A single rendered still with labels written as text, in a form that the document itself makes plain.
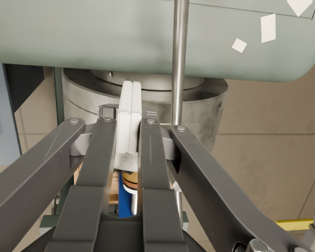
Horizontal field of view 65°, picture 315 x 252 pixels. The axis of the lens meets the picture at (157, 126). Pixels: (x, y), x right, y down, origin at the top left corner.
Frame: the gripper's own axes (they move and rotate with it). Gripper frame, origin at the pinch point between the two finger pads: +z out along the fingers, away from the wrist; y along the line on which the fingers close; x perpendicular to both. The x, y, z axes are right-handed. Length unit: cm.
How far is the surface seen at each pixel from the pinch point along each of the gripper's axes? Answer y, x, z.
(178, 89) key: 4.5, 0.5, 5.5
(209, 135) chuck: 13.8, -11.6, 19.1
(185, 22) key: 3.9, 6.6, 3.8
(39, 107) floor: -58, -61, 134
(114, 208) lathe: -3, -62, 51
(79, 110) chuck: -7.9, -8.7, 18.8
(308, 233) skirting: 191, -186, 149
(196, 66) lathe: 8.1, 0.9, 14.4
